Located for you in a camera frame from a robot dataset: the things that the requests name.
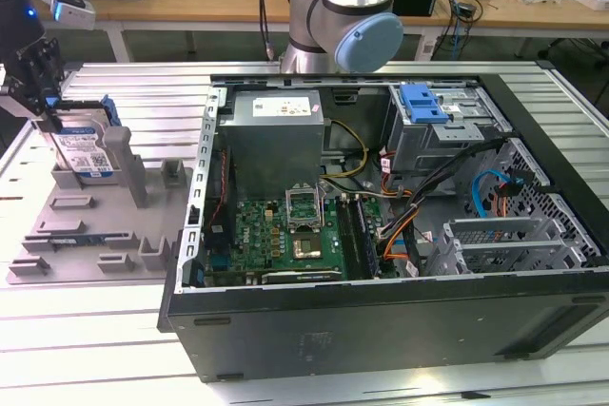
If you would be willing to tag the hard disk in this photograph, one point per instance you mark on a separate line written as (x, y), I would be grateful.
(78, 149)

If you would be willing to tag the silver disk bay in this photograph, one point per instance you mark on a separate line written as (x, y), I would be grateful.
(499, 227)

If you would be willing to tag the wooden desk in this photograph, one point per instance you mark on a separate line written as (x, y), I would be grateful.
(214, 4)

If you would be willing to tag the grey parts rack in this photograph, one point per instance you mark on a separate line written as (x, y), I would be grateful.
(95, 216)

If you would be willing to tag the RAM stick on rack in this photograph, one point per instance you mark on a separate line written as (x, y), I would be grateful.
(76, 240)

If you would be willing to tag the silver power supply unit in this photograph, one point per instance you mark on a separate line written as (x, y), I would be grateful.
(271, 154)

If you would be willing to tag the black case fan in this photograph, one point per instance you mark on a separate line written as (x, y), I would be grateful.
(223, 244)

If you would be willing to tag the green motherboard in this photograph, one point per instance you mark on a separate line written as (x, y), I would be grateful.
(257, 235)

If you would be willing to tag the CPU socket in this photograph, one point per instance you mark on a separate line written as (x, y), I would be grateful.
(308, 246)

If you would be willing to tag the graphics card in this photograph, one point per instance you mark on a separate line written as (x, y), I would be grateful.
(300, 276)

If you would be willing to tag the blue plastic drive latch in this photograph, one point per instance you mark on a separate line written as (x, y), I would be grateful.
(421, 104)

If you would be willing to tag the installed RAM stick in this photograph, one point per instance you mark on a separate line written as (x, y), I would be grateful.
(368, 239)

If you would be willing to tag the silver drive cage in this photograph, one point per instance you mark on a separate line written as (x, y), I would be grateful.
(428, 149)

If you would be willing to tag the black open PC case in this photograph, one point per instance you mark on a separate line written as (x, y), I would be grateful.
(380, 325)

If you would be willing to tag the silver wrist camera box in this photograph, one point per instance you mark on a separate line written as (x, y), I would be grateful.
(19, 102)
(73, 11)

